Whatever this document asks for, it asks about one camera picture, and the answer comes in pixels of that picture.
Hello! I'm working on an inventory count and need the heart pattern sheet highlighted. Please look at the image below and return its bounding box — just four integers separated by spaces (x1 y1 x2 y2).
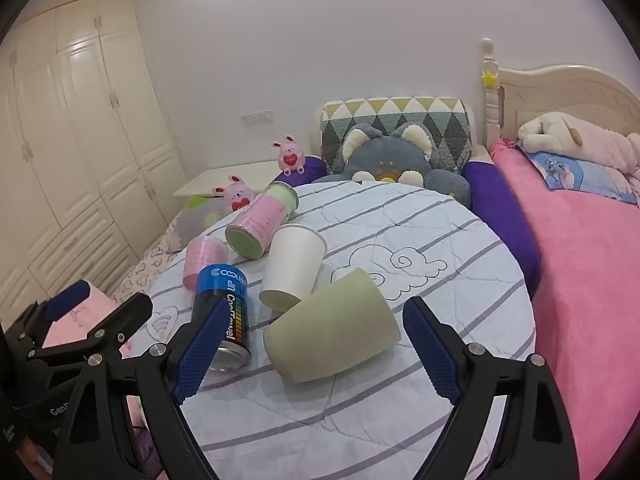
110 212 182 304

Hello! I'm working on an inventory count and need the grey sun pattern pillow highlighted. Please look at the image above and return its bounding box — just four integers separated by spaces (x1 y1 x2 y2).
168 196 228 254

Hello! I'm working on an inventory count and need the pink bunny toy back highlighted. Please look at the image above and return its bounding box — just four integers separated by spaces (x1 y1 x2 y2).
271 136 306 177

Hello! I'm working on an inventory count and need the white paper cup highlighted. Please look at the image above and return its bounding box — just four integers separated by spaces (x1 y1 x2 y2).
259 223 328 313

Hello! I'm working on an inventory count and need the white bedside table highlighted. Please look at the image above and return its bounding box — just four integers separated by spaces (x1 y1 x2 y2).
172 154 321 201

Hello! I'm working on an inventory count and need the triangle pattern cushion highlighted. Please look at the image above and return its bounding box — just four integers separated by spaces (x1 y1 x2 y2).
319 96 473 174

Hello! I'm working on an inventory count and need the white wall socket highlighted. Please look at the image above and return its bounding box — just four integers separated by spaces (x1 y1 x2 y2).
240 110 273 128

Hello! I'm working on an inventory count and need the pink plastic cup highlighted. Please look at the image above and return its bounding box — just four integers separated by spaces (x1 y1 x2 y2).
182 237 229 292

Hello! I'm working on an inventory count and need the pink bed blanket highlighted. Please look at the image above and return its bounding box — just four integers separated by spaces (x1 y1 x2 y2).
490 141 639 479

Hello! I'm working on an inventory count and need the white pink plush toy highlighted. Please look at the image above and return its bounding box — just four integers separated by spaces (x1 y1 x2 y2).
518 112 639 179

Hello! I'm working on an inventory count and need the cream wardrobe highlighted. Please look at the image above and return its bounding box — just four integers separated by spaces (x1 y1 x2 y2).
1 0 186 324

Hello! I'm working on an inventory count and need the pink green canister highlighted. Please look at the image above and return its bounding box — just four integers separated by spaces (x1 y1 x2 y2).
224 181 299 260

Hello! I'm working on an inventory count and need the grey cat plush pillow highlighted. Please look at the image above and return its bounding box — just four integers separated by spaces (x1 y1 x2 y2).
318 122 472 208

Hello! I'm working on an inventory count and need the cream wooden headboard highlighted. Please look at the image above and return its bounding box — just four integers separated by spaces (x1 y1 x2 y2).
477 38 639 148

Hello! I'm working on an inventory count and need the pink bunny toy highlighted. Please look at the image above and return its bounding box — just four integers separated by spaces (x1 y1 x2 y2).
212 174 255 214
271 136 306 177

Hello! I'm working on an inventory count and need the blue cartoon pillow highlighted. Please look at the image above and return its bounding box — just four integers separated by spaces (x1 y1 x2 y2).
518 145 639 205

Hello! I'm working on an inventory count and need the pink bunny toy front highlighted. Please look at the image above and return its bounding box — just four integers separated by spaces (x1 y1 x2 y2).
212 174 255 214

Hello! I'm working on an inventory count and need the green cup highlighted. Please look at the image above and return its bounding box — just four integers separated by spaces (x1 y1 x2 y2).
262 269 401 384

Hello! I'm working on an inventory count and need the striped white quilt cover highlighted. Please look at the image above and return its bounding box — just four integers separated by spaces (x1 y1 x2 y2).
124 179 537 480

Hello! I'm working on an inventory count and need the blue black towel can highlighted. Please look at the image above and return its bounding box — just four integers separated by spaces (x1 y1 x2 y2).
193 263 250 372

